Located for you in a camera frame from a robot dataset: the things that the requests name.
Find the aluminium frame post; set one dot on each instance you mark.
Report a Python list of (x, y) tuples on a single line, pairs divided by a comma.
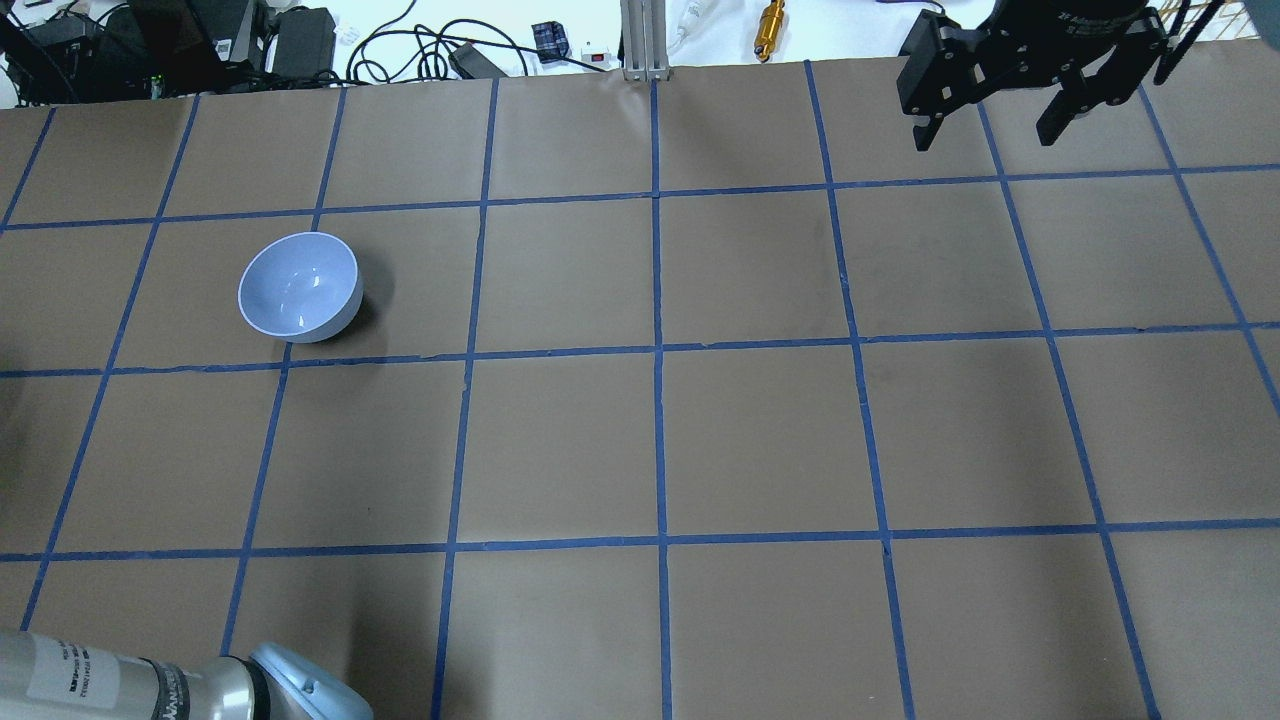
[(643, 50)]

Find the black power adapter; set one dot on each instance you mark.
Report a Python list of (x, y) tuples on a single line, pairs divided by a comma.
[(305, 42)]

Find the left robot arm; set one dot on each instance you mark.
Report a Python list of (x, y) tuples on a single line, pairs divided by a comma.
[(46, 678)]

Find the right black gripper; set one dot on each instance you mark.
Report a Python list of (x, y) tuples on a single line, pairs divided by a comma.
[(1066, 35)]

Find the small blue black device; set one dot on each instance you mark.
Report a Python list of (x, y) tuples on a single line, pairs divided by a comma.
[(550, 42)]

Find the brass cylinder tool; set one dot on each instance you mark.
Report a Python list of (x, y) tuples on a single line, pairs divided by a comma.
[(768, 31)]

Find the blue ceramic bowl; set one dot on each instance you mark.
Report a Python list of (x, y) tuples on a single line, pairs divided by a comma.
[(303, 288)]

